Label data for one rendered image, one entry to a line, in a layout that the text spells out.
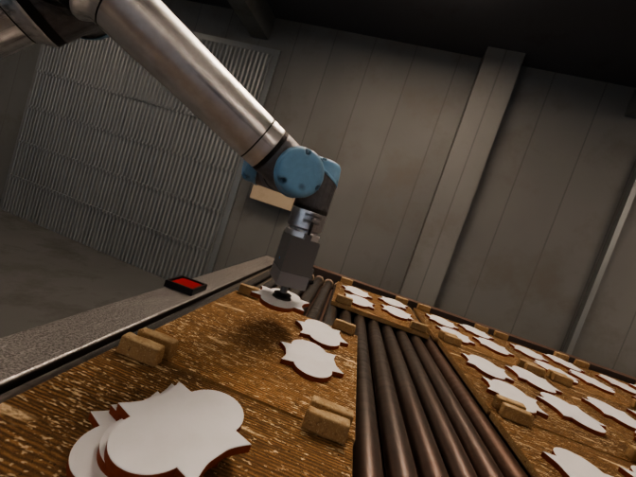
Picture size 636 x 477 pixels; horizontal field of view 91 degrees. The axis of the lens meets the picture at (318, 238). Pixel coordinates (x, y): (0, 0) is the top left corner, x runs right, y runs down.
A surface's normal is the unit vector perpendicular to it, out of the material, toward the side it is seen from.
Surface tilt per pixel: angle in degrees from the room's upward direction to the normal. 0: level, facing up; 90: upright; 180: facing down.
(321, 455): 0
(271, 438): 0
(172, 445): 0
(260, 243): 90
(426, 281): 90
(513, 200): 90
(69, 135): 90
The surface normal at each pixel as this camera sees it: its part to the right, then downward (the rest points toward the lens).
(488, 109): -0.22, 0.00
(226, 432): 0.32, -0.95
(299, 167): 0.37, 0.23
